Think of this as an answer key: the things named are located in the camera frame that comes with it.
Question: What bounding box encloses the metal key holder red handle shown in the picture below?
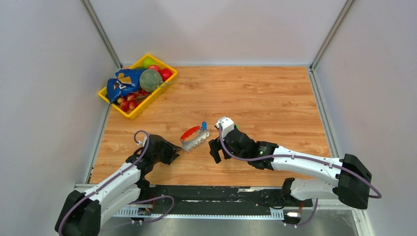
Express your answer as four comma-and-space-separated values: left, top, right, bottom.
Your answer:
180, 126, 211, 152

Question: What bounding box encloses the key with blue tag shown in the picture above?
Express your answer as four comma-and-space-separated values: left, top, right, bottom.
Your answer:
201, 121, 207, 130

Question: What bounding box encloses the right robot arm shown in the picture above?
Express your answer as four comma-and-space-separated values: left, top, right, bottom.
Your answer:
209, 128, 372, 209

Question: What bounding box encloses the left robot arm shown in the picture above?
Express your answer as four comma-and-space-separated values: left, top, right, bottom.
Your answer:
55, 132, 182, 236

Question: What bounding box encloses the bunch of red cherries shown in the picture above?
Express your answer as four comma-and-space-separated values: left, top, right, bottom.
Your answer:
116, 91, 150, 113

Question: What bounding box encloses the yellow plastic bin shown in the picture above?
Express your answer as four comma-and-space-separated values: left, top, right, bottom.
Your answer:
98, 54, 178, 119

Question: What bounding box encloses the green melon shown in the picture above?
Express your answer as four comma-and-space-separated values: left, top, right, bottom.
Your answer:
139, 69, 163, 93

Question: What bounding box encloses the blue snack bag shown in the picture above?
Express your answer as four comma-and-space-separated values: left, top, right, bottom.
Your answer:
106, 68, 145, 103

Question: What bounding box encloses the red tomato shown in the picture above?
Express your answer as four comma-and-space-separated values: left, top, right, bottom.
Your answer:
159, 68, 173, 82

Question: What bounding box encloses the red apple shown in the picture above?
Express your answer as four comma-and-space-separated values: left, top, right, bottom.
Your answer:
148, 64, 161, 73

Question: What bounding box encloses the green apple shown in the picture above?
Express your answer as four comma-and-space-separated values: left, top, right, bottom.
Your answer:
143, 57, 158, 69

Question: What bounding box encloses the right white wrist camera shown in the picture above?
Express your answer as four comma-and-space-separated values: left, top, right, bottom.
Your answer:
215, 116, 235, 134

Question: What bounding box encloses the left frame post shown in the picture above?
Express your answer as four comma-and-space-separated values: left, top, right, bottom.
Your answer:
80, 0, 123, 69

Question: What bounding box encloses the frame post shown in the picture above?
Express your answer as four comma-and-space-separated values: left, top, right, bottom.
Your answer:
309, 0, 356, 71
80, 0, 123, 69

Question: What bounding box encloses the right frame post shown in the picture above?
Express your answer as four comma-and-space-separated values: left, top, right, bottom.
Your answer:
309, 0, 356, 71

